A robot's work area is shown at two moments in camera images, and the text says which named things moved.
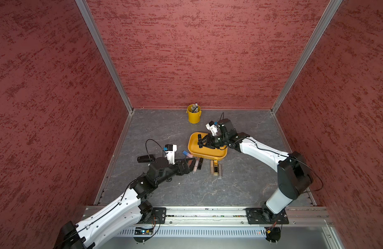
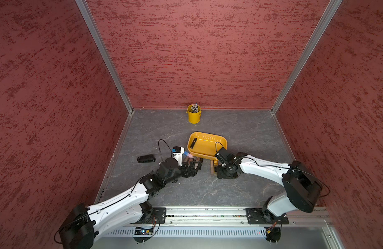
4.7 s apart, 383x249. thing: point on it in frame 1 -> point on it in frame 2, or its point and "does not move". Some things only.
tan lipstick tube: (211, 167) does not move
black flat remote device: (149, 158) does not move
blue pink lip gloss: (187, 154) does not move
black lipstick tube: (200, 142) -> (193, 143)
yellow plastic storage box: (206, 152) does not move
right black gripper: (209, 142) -> (220, 175)
